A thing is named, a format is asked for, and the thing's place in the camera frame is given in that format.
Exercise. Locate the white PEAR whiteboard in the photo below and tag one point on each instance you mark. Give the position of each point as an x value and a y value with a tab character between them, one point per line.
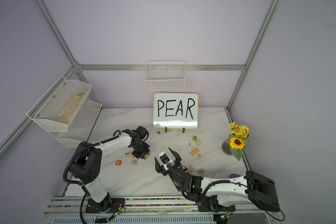
176	110

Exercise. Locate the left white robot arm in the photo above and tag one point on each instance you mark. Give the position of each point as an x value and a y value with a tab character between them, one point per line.
84	167

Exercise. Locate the purple pink toy shovel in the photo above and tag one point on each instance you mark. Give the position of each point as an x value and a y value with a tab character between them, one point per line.
234	175

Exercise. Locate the white mesh upper shelf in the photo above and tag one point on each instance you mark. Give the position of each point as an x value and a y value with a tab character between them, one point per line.
49	105

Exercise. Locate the white wire wall basket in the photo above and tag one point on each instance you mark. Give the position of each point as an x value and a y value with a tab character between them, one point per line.
165	75

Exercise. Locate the red letter block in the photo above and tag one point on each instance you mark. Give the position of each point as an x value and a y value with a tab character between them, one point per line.
118	163

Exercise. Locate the wooden block letter X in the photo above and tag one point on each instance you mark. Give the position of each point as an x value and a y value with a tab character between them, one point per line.
201	172

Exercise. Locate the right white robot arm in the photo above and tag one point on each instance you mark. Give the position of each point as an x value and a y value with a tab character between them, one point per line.
220	195

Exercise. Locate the white mesh shelf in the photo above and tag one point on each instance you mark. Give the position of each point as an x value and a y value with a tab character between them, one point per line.
49	105
81	126

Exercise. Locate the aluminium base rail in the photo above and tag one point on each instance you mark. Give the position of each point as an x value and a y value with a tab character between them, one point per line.
140	205

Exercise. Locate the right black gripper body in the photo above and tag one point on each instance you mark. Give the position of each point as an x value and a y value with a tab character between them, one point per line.
168	167

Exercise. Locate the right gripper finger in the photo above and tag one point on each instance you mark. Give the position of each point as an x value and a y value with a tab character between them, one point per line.
160	168
177	157

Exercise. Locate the white mesh lower shelf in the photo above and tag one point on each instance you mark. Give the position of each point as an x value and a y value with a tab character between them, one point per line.
81	126

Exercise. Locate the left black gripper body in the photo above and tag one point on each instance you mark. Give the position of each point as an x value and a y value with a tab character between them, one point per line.
141	150

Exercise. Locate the yellow flower bouquet pot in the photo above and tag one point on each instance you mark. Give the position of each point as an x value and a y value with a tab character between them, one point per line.
236	143

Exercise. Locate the beige cloth in shelf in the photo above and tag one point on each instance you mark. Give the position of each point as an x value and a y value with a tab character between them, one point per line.
72	104

